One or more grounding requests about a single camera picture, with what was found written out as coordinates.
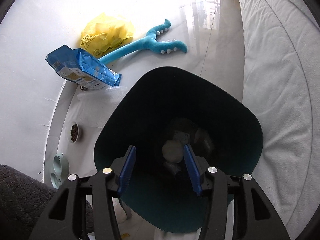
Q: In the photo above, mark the yellow plastic bag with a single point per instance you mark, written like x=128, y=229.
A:
x=105, y=34

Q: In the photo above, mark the white cloth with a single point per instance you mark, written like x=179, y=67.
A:
x=173, y=151

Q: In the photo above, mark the dark grey rug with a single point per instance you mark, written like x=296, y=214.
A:
x=32, y=210

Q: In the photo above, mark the blue plush toy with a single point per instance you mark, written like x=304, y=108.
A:
x=149, y=42

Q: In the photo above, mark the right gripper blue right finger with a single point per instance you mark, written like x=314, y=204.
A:
x=193, y=169

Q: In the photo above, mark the blue pet food bag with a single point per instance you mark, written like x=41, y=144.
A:
x=79, y=66

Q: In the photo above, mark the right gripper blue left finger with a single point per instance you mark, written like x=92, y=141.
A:
x=126, y=165

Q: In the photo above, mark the pet food bowl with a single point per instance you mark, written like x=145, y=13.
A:
x=74, y=132

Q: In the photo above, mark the dark teal trash bin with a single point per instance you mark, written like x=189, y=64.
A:
x=165, y=110

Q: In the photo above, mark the green double pet bowl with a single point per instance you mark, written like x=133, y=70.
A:
x=60, y=170

